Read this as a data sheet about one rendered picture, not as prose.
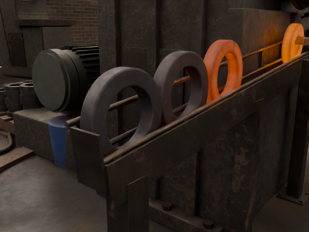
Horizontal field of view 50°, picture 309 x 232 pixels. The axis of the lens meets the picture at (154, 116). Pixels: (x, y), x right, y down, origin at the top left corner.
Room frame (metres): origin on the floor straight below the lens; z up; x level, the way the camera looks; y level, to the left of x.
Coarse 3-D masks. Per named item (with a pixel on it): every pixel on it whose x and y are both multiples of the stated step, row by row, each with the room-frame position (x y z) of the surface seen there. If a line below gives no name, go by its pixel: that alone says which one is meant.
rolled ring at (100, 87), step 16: (96, 80) 0.56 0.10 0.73; (112, 80) 0.55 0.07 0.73; (128, 80) 0.58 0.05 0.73; (144, 80) 0.61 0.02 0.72; (96, 96) 0.53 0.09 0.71; (112, 96) 0.55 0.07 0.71; (144, 96) 0.63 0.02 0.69; (160, 96) 0.65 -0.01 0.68; (96, 112) 0.52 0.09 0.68; (144, 112) 0.64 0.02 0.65; (160, 112) 0.65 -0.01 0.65; (80, 128) 0.53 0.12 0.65; (96, 128) 0.52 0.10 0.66; (144, 128) 0.63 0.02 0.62; (128, 144) 0.61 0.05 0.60
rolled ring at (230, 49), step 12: (216, 48) 0.83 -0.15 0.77; (228, 48) 0.86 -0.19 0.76; (204, 60) 0.82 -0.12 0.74; (216, 60) 0.81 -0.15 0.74; (228, 60) 0.92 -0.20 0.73; (240, 60) 0.92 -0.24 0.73; (216, 72) 0.81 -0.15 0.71; (228, 72) 0.93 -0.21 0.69; (240, 72) 0.93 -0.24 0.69; (216, 84) 0.82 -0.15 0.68; (228, 84) 0.92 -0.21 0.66; (240, 84) 0.93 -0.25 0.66; (216, 96) 0.82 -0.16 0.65
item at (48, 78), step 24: (72, 48) 2.03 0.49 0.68; (96, 48) 2.18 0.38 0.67; (48, 72) 1.94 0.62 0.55; (72, 72) 1.88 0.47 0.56; (96, 72) 2.02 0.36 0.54; (48, 96) 1.96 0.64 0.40; (72, 96) 1.87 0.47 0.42; (24, 120) 2.07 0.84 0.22; (48, 120) 1.96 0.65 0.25; (24, 144) 2.09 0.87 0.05; (48, 144) 1.91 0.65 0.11; (72, 168) 1.76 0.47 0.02
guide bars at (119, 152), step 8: (272, 72) 1.06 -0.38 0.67; (256, 80) 0.97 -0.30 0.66; (240, 88) 0.89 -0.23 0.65; (224, 96) 0.82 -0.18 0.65; (208, 104) 0.76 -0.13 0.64; (192, 112) 0.71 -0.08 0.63; (200, 112) 0.74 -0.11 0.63; (176, 120) 0.67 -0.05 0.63; (184, 120) 0.68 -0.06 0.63; (160, 128) 0.63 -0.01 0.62; (168, 128) 0.64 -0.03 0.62; (144, 136) 0.59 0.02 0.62; (152, 136) 0.60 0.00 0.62; (136, 144) 0.56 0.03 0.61; (120, 152) 0.53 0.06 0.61; (104, 160) 0.51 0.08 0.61; (112, 160) 0.52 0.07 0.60
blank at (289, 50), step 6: (294, 24) 1.28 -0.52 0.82; (300, 24) 1.28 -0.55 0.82; (288, 30) 1.26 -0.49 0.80; (294, 30) 1.24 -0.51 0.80; (300, 30) 1.29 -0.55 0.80; (288, 36) 1.24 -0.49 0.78; (294, 36) 1.25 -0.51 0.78; (282, 42) 1.25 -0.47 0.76; (288, 42) 1.23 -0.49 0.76; (294, 42) 1.26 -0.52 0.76; (282, 48) 1.25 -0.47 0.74; (288, 48) 1.23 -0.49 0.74; (294, 48) 1.32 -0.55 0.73; (300, 48) 1.32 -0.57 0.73; (282, 54) 1.25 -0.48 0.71; (288, 54) 1.24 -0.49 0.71; (294, 54) 1.28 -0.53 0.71; (282, 60) 1.27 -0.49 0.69; (288, 60) 1.25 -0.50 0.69
